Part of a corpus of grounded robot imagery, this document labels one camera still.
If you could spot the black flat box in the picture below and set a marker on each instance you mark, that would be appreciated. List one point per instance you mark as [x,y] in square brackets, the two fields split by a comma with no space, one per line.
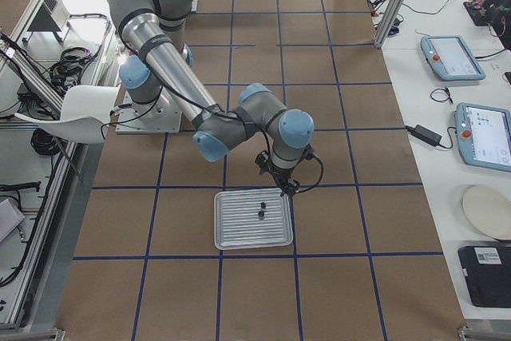
[487,275]

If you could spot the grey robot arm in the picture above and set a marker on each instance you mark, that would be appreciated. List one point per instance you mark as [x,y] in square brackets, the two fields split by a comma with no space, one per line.
[154,30]

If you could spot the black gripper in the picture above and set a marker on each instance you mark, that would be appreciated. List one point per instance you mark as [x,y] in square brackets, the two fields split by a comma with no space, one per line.
[282,175]

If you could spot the white plastic chair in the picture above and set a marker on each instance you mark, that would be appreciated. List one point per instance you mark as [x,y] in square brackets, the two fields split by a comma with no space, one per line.
[84,111]

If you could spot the blue teach pendant near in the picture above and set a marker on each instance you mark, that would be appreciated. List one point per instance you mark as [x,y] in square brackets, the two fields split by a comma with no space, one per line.
[483,135]

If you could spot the beige round plate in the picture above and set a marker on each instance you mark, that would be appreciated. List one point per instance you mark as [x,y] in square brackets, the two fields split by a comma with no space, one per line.
[488,211]

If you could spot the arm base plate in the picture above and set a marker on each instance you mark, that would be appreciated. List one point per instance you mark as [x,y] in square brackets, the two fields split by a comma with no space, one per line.
[162,116]

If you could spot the blue teach pendant far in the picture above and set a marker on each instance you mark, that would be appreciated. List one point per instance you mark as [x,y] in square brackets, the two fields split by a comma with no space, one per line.
[451,59]

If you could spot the blue teach pendant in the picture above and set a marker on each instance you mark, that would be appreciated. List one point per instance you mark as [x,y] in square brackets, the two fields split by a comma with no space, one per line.
[451,59]
[483,135]

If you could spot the ribbed metal tray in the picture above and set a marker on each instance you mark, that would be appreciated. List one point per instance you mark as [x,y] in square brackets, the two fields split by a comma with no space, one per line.
[236,221]

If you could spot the black power adapter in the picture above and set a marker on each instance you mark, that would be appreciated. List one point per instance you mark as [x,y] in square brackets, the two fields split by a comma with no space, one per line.
[424,134]

